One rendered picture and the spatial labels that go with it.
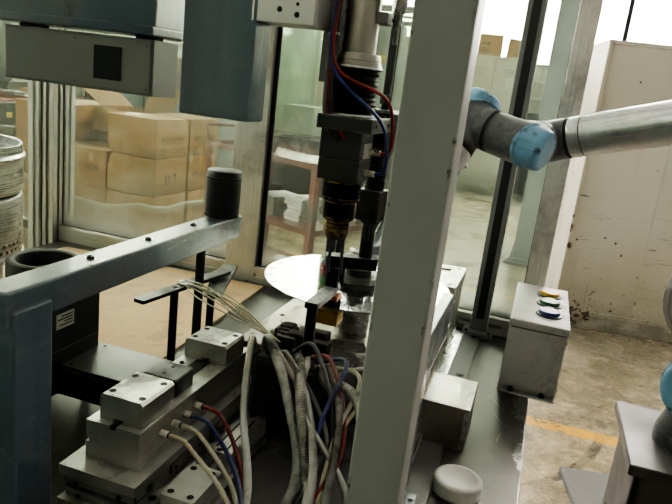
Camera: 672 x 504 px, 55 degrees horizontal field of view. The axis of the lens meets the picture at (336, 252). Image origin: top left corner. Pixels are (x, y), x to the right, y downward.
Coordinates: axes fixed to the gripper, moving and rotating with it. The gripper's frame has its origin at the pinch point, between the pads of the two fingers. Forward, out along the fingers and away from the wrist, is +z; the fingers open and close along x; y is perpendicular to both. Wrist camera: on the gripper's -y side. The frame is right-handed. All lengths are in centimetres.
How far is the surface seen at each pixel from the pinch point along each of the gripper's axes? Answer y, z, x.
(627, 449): 20, 5, 49
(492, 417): 9.6, 12.6, 30.8
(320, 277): 0.2, 8.4, -7.0
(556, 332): 6.9, -6.9, 34.8
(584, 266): -231, -93, 188
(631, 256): -219, -111, 204
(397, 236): 70, 5, -22
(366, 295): 9.0, 7.0, -0.9
